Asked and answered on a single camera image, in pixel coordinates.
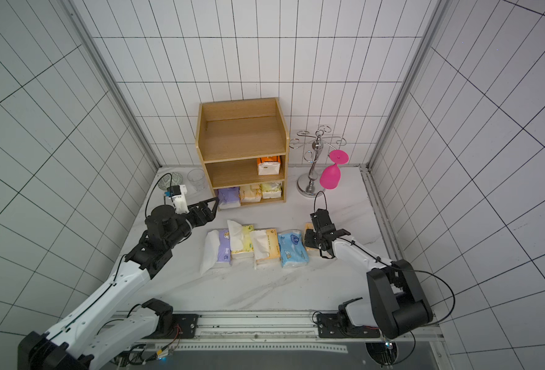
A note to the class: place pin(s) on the cream yellow tissue pack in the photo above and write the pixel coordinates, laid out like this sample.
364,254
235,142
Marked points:
309,239

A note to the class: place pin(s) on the green patterned ceramic bowl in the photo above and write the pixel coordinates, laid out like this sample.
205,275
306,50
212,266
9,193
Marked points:
169,180

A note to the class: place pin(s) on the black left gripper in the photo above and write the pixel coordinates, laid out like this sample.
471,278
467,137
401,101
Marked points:
198,213

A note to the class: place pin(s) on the aluminium corner post left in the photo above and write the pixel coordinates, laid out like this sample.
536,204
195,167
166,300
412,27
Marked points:
107,77

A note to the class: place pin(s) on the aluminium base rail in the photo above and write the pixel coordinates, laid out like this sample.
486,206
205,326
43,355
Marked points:
236,331

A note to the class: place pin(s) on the green-yellow floral tissue pack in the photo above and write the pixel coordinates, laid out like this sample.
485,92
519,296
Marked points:
240,240

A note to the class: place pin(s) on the aluminium corner post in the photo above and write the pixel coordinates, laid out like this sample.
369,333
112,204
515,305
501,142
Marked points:
107,77
426,40

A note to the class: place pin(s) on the light blue tissue pack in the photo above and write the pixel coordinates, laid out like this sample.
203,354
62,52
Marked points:
293,254

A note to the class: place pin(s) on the orange tissue pack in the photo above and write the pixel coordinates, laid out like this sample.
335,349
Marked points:
269,166

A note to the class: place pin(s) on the pale green tissue pack bottom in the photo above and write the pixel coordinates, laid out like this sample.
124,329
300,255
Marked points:
271,190

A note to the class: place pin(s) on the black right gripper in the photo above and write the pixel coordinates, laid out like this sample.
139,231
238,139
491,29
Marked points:
326,233

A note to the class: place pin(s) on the purple dog tissue pack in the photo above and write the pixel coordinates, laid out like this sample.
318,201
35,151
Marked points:
217,251

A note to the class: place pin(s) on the purple tissue pack bottom shelf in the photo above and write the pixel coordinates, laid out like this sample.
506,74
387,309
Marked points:
229,198

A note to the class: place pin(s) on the clear plastic cup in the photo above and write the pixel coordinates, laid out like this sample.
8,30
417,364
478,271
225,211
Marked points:
197,178

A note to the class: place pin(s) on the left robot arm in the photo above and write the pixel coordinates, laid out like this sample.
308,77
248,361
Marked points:
138,267

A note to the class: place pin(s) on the aluminium corner post right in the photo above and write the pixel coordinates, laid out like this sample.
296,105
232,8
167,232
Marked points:
426,40

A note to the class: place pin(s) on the wooden three-tier shelf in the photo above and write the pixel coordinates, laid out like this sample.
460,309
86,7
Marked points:
232,135

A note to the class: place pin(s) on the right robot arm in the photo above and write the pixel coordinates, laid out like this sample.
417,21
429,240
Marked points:
397,303

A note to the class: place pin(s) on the yellow tissue pack bottom shelf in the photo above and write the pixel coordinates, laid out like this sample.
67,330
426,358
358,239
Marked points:
250,193

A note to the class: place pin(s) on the pink plastic wine glass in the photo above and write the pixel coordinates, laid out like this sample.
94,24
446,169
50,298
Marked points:
331,176

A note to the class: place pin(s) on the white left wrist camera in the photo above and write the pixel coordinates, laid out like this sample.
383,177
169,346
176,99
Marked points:
177,194

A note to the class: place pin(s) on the orange-yellow tissue pack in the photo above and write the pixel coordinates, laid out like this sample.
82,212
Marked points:
266,247

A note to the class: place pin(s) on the chrome glass holder stand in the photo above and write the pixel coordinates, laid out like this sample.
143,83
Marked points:
309,184

